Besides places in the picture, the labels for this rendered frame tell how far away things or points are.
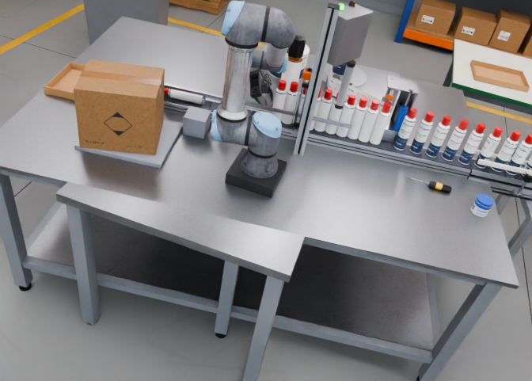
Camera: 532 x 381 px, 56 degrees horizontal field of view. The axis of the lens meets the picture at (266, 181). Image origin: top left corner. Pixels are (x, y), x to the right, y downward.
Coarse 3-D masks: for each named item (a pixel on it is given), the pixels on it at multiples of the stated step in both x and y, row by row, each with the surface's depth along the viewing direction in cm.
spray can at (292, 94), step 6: (294, 84) 217; (288, 90) 220; (294, 90) 218; (288, 96) 220; (294, 96) 219; (288, 102) 222; (294, 102) 222; (288, 108) 223; (294, 108) 224; (282, 120) 229; (288, 120) 227
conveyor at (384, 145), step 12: (168, 96) 233; (204, 108) 230; (216, 108) 231; (312, 132) 227; (324, 132) 229; (360, 144) 226; (384, 144) 229; (420, 156) 226; (456, 156) 230; (468, 168) 224
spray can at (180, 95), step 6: (168, 90) 230; (174, 90) 228; (174, 96) 229; (180, 96) 228; (186, 96) 228; (192, 96) 228; (198, 96) 228; (192, 102) 230; (198, 102) 229; (204, 102) 232
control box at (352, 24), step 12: (348, 12) 184; (360, 12) 186; (372, 12) 188; (336, 24) 182; (348, 24) 180; (360, 24) 186; (336, 36) 184; (348, 36) 185; (360, 36) 192; (336, 48) 186; (348, 48) 190; (360, 48) 197; (336, 60) 189; (348, 60) 195
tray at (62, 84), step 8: (72, 64) 246; (80, 64) 245; (64, 72) 240; (72, 72) 245; (80, 72) 246; (56, 80) 235; (64, 80) 238; (72, 80) 239; (48, 88) 225; (56, 88) 232; (64, 88) 233; (72, 88) 234; (56, 96) 227; (64, 96) 227; (72, 96) 226
